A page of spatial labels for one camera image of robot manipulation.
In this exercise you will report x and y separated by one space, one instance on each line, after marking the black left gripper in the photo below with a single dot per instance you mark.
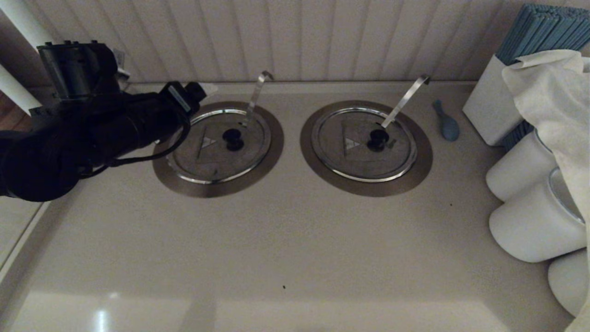
147 117

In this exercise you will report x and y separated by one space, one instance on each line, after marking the steel lid with black knob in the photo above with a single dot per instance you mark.
203 161
351 163

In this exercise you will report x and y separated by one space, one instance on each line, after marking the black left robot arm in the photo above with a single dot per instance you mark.
41 161

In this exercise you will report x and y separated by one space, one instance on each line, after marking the blue rice paddle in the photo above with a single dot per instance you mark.
449 128

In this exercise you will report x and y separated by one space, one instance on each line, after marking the thin white pole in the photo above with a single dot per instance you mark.
14 87

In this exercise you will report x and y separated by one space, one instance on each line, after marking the thick white pole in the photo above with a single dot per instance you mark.
23 18

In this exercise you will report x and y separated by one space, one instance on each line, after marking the white straw holder box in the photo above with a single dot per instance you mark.
489 105

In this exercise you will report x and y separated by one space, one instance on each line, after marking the white paper cup stack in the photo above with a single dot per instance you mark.
568 281
517 169
531 226

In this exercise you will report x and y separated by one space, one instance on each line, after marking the cream cloth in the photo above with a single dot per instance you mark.
555 101

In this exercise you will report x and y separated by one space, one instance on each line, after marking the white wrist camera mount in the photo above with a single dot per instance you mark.
120 57

